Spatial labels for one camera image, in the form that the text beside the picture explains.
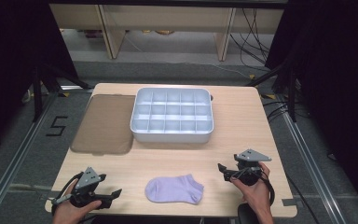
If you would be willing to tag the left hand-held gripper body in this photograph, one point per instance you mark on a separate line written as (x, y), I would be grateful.
(87, 183)

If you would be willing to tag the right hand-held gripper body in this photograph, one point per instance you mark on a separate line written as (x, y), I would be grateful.
(250, 166)

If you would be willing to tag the light purple ankle sock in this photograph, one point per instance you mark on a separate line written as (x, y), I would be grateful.
(172, 189)

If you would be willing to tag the white compartment organizer box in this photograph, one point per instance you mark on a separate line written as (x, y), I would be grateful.
(171, 112)

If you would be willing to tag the person's right hand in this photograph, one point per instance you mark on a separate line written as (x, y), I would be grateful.
(256, 193)

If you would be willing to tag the person's left hand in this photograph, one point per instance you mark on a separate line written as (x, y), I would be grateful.
(70, 214)

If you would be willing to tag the black rounded object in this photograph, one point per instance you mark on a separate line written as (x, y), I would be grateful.
(248, 214)

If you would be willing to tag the brown mat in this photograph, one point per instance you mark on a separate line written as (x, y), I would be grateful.
(105, 124)

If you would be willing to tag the black table grommet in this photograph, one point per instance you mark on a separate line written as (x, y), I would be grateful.
(211, 98)

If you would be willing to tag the black metal stand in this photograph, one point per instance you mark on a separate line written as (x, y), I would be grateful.
(287, 90)
(42, 90)

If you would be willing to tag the black curtain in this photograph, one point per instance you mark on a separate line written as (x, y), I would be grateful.
(332, 77)
(18, 62)

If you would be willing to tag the beige wooden desk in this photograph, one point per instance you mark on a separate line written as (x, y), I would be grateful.
(167, 25)

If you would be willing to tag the aluminium floor rail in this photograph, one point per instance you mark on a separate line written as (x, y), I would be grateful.
(315, 171)
(15, 161)

